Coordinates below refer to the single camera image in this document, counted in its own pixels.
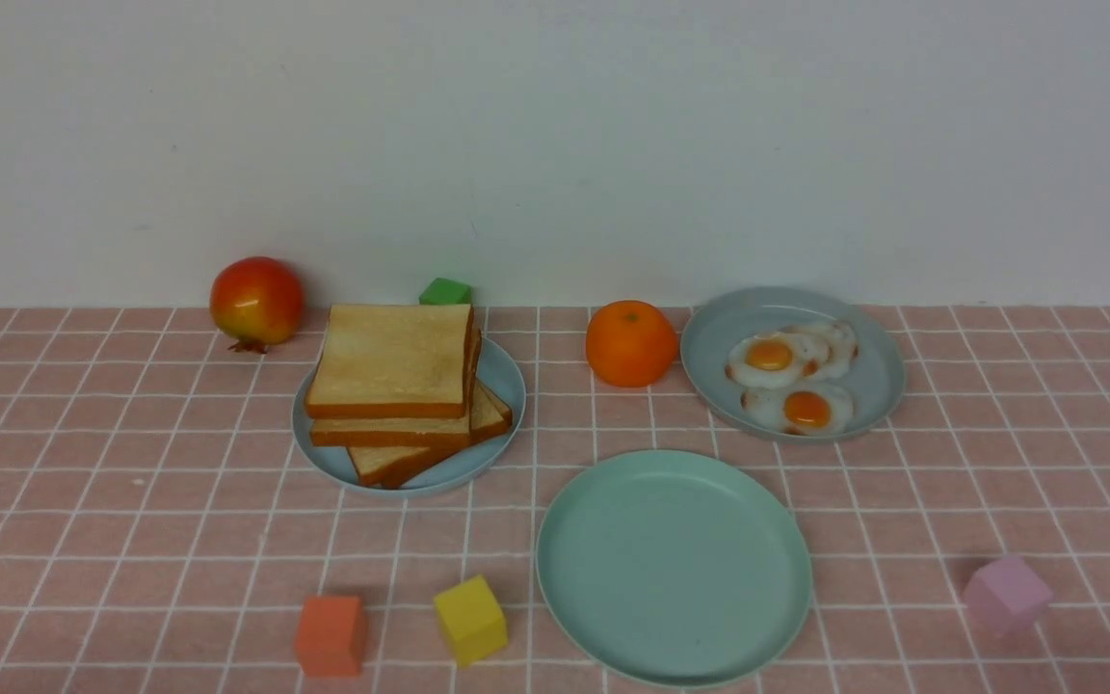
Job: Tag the toast slice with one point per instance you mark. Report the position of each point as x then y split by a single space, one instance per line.
456 433
391 466
382 361

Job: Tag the teal green empty plate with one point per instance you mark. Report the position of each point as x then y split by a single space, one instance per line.
674 569

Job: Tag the yellow cube block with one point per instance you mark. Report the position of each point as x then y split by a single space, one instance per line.
473 624

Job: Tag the orange mandarin fruit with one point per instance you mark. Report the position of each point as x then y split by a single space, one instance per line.
630 344

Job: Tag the green cube block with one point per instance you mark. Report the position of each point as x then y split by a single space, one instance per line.
442 291

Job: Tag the red yellow pomegranate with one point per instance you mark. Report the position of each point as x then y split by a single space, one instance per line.
258 302

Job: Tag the pink cube block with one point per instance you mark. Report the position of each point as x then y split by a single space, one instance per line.
1006 595

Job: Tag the orange cube block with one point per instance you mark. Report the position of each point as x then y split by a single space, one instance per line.
331 637

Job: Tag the fried egg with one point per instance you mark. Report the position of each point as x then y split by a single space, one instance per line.
776 360
840 352
808 409

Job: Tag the light blue bread plate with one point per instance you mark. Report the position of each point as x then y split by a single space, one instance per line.
495 368

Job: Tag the grey-blue egg plate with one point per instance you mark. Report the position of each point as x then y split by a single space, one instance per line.
877 379

